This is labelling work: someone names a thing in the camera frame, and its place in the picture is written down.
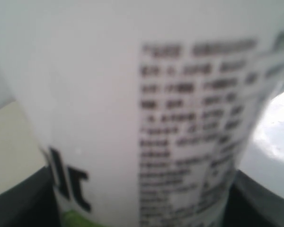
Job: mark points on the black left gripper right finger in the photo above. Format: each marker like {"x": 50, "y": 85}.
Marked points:
{"x": 252, "y": 205}

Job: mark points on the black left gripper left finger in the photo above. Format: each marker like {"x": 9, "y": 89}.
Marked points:
{"x": 30, "y": 203}

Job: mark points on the clear plastic drink bottle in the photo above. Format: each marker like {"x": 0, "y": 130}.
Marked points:
{"x": 142, "y": 108}

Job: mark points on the white rectangular plastic tray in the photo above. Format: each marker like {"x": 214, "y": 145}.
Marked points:
{"x": 263, "y": 161}

